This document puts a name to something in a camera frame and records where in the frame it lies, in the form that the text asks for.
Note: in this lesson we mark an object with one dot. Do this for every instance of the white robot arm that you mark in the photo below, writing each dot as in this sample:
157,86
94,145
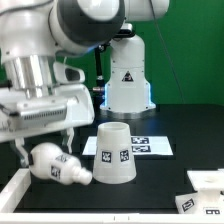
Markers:
42,95

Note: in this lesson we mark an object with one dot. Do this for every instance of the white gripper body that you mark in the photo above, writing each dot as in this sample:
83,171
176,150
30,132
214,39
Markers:
69,106

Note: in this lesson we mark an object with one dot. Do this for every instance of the white lamp bulb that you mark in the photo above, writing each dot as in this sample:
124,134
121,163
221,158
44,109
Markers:
48,161

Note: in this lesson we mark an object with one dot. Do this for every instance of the white marker sheet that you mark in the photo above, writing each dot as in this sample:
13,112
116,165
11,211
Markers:
141,145

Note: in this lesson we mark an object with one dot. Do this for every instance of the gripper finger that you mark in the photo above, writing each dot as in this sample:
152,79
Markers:
68,136
17,146

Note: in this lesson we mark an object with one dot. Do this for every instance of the white lamp shade cone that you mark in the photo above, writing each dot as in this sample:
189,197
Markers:
114,161

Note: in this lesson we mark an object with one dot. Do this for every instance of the white lamp base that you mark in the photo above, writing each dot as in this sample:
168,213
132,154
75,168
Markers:
208,198

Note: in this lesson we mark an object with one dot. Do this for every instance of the white table border frame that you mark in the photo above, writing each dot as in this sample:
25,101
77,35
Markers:
15,189

